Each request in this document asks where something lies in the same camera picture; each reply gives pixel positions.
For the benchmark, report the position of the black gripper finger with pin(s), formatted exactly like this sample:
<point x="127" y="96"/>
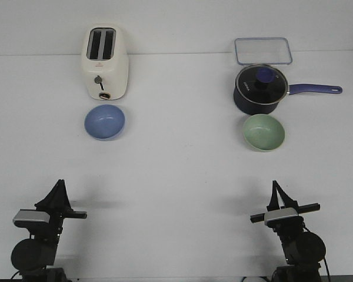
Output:
<point x="52" y="201"/>
<point x="287" y="201"/>
<point x="273" y="204"/>
<point x="65" y="201"/>

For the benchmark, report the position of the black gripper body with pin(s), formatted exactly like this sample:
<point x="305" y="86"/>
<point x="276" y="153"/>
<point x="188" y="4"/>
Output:
<point x="51" y="230"/>
<point x="279" y="223"/>

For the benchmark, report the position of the green bowl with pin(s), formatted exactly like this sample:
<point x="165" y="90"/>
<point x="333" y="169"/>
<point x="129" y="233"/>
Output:
<point x="263" y="132"/>

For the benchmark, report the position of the blue bowl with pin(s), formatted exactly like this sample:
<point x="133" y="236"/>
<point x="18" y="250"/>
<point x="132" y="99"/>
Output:
<point x="104" y="122"/>

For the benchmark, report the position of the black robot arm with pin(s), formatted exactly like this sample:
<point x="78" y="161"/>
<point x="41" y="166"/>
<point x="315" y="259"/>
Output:
<point x="34" y="257"/>
<point x="303" y="250"/>

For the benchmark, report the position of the dark blue saucepan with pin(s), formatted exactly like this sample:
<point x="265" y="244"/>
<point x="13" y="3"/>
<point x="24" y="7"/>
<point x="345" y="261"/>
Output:
<point x="252" y="107"/>

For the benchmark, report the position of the glass saucepan lid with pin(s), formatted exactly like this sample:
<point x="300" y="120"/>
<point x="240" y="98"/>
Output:
<point x="261" y="84"/>

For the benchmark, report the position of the clear plastic food container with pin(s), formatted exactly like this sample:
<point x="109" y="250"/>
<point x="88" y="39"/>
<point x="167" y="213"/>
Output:
<point x="271" y="51"/>

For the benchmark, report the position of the white two-slot toaster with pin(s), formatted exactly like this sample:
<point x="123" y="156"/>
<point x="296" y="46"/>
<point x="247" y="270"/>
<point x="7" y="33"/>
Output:
<point x="105" y="62"/>

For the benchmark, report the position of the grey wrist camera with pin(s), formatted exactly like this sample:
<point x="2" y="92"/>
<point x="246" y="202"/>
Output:
<point x="280" y="214"/>
<point x="29" y="218"/>

